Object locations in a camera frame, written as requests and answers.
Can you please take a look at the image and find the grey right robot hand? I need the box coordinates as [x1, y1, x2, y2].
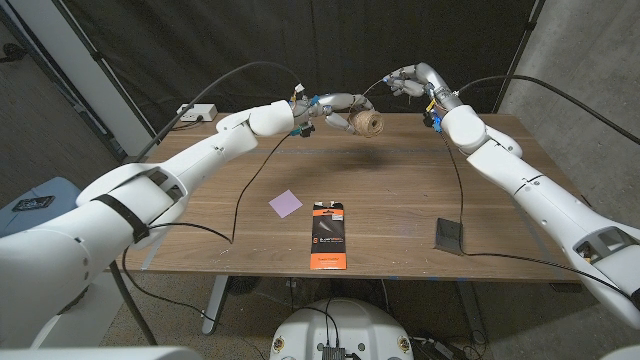
[382, 62, 464, 112]

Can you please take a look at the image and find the small black box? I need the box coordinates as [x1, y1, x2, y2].
[433, 217, 465, 257]

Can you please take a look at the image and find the black backdrop curtain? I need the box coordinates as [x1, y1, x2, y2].
[59, 0, 539, 115]

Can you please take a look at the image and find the purple sticky note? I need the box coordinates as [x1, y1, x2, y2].
[268, 189, 305, 220]

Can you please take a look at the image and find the white power strip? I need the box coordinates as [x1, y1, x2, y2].
[176, 103, 218, 123]

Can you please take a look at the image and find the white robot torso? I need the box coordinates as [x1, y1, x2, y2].
[269, 298, 415, 360]

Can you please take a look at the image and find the black torso cable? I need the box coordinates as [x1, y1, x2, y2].
[292, 298, 341, 349]

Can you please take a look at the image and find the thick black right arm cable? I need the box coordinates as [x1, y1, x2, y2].
[457, 74, 640, 146]

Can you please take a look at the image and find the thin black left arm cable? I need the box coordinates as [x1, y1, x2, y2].
[121, 132, 294, 360]

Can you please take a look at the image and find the small black patterned item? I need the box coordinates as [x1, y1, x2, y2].
[12, 195, 56, 213]

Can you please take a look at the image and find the blue bag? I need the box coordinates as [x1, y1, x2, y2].
[0, 177, 84, 236]

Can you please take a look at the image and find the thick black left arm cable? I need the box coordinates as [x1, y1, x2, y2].
[108, 60, 304, 347]

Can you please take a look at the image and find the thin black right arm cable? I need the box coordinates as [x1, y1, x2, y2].
[437, 129, 636, 301]

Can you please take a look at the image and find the orange black retail package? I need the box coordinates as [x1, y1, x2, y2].
[309, 201, 348, 272]

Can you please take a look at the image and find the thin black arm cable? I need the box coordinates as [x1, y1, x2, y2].
[121, 132, 294, 360]
[437, 129, 636, 301]

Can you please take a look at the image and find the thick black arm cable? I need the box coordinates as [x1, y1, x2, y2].
[457, 74, 640, 146]
[108, 60, 304, 347]

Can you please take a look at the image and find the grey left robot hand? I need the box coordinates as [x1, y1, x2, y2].
[290, 92, 375, 136]

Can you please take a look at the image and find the grey table leg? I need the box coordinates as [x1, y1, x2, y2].
[455, 280, 489, 346]
[201, 274, 231, 336]

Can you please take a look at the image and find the floor power strip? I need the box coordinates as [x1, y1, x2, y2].
[410, 337, 456, 360]

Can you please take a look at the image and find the brown twine spool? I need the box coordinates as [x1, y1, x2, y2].
[347, 77, 391, 139]

